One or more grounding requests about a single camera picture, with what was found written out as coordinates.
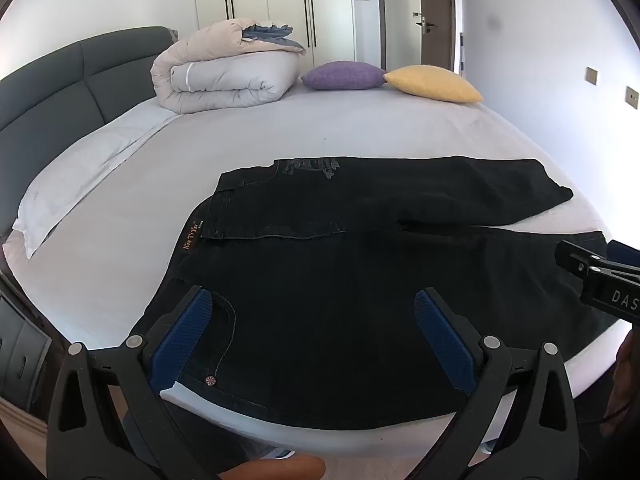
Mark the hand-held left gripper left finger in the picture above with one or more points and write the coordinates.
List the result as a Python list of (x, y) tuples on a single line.
[(187, 330)]

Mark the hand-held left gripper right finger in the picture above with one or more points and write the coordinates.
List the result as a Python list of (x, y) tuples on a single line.
[(442, 340)]

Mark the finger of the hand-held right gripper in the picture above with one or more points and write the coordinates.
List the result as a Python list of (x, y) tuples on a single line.
[(624, 255), (600, 285)]

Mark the black denim pants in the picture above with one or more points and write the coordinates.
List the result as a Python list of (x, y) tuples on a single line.
[(325, 280)]

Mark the person's right forearm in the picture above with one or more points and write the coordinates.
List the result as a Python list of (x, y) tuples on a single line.
[(629, 370)]

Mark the dark bedside cabinet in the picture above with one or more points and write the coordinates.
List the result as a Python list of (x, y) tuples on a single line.
[(20, 340)]

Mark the person's leg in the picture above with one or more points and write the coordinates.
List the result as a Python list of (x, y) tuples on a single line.
[(290, 469)]

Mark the white pillow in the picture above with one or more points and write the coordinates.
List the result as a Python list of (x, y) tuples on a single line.
[(75, 180)]

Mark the bed with white sheet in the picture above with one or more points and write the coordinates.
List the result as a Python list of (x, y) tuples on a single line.
[(250, 140)]

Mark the folded beige grey duvet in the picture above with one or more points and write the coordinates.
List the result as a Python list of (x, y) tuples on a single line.
[(220, 75)]

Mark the yellow cushion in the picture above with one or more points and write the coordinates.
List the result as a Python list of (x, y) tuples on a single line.
[(432, 82)]

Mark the purple cushion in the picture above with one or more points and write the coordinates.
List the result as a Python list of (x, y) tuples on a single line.
[(342, 76)]

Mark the grey padded headboard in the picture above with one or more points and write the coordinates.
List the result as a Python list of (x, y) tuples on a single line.
[(45, 85)]

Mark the blue grey folded cloth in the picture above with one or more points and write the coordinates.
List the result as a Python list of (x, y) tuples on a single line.
[(270, 34)]

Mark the dark brown door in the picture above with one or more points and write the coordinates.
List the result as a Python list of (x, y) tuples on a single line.
[(436, 5)]

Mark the brown wall socket plate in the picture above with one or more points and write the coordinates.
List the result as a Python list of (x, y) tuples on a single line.
[(592, 76), (632, 96)]

